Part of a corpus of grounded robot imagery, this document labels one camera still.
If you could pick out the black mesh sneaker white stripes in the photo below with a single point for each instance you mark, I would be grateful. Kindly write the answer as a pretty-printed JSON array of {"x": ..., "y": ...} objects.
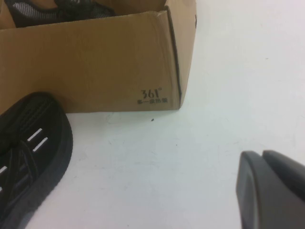
[
  {"x": 28, "y": 143},
  {"x": 35, "y": 12}
]

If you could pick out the brown cardboard shoe box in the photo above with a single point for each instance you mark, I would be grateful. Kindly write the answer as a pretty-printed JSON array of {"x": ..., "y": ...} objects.
[{"x": 95, "y": 66}]

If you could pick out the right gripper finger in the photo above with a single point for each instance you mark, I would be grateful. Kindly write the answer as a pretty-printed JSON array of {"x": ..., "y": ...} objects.
[{"x": 274, "y": 190}]

